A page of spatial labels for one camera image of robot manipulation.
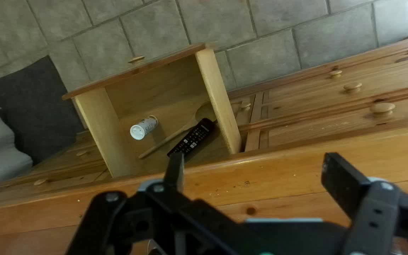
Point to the dark gray rug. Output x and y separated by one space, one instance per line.
28 107

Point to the closed pine dresser drawer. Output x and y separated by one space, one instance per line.
62 179
78 154
336 124
317 97

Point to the pine wood dresser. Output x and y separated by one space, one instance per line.
283 171

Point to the white plastic bottle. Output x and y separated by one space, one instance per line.
143 128

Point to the black remote control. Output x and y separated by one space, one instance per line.
191 140

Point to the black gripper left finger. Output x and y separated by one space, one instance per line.
176 172

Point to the open pine drawer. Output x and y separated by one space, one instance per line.
166 100

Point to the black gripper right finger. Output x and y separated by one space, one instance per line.
346 179

